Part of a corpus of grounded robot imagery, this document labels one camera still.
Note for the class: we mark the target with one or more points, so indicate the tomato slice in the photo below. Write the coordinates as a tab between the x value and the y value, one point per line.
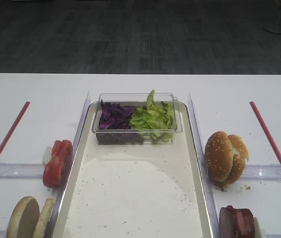
54	171
62	150

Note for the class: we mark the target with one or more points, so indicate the plain bun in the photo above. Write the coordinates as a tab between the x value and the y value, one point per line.
24	218
44	218

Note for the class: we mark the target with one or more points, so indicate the rear plain bun bottom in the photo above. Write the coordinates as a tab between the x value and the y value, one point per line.
44	218

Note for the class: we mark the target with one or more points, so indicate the clear pusher track right rear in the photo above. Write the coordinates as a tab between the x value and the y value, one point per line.
270	172

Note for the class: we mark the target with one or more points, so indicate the front sesame bun top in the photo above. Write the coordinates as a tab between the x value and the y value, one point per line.
219	156

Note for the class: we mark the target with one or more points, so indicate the green lettuce leaves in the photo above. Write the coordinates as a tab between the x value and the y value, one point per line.
153	117

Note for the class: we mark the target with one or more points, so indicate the rear sesame bun top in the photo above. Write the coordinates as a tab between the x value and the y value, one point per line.
240	156

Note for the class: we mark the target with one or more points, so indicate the brown meat patties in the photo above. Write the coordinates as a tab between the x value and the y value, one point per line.
236	223

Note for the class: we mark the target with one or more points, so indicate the clear divider rail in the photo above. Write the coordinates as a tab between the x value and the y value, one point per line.
205	181
69	164

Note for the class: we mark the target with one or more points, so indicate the red strip right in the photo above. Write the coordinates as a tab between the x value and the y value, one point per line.
266	131

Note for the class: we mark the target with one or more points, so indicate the white pusher block right front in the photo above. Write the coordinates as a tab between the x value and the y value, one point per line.
259	233

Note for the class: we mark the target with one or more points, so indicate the red strip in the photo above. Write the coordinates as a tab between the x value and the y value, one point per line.
266	131
13	127

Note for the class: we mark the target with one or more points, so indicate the rear tomato slice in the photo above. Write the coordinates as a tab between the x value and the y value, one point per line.
62	150

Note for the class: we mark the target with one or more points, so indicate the metal serving tray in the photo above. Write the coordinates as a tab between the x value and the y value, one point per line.
134	191

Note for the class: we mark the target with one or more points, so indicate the clear plastic container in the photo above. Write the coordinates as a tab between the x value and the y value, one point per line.
131	136

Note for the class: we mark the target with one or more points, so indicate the shredded purple cabbage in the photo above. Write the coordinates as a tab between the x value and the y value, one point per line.
115	116

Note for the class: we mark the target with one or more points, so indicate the front plain bun bottom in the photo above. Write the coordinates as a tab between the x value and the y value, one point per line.
24	218

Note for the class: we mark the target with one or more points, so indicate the clear divider rail right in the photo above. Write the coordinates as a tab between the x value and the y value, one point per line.
205	181

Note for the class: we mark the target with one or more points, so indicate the clear pusher track left rear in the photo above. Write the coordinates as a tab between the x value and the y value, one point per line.
21	171

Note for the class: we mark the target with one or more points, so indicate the front tomato slice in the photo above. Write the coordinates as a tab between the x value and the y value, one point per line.
54	171

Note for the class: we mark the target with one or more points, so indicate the clear pusher track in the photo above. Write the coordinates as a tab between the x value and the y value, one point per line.
270	172
21	171

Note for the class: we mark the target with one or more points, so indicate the red strip left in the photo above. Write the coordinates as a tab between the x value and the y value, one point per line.
13	127

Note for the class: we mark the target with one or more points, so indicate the clear divider rail left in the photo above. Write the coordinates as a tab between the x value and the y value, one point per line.
69	164

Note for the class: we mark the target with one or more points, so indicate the sesame bun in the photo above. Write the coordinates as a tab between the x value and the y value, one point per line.
240	156
219	156

